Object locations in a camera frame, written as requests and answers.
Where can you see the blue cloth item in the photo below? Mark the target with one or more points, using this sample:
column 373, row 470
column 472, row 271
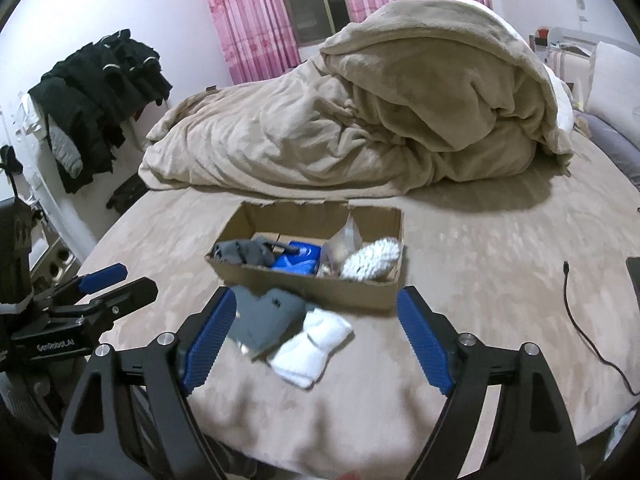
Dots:
column 297, row 260

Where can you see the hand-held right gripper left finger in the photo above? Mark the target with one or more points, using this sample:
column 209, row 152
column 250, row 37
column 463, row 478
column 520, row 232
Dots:
column 210, row 340

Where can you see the white bedside table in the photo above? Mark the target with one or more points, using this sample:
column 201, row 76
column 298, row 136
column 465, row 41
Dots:
column 565, row 50

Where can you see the beige bed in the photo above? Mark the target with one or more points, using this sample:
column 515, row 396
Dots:
column 500, row 245

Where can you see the dark grey sock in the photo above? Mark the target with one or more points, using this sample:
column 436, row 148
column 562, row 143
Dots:
column 245, row 251

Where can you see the window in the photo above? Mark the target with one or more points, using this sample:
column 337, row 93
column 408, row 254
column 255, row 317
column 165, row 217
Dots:
column 312, row 5

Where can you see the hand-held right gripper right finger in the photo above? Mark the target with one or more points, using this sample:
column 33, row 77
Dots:
column 425, row 345

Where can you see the pile of black clothes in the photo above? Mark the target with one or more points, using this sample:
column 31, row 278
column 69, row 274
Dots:
column 100, row 90

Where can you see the white pillow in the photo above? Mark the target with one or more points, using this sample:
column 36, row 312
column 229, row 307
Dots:
column 615, row 85

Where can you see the clear plastic bag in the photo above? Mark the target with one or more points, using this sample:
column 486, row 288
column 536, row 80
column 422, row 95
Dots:
column 340, row 245

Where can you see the beige fleece blanket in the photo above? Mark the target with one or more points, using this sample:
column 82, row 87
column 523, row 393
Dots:
column 350, row 110

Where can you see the black object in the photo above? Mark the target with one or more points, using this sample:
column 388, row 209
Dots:
column 125, row 194

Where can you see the grey pillow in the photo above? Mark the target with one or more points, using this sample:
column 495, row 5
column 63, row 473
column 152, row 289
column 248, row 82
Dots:
column 615, row 145

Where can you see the cardboard box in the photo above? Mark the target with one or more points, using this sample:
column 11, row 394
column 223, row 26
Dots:
column 300, row 290

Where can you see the grey garment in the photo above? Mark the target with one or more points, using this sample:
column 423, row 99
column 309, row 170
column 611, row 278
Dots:
column 67, row 152

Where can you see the white knit sock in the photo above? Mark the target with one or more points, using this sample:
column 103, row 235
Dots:
column 372, row 257

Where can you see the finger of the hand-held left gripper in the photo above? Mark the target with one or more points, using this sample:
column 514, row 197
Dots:
column 127, row 295
column 102, row 277

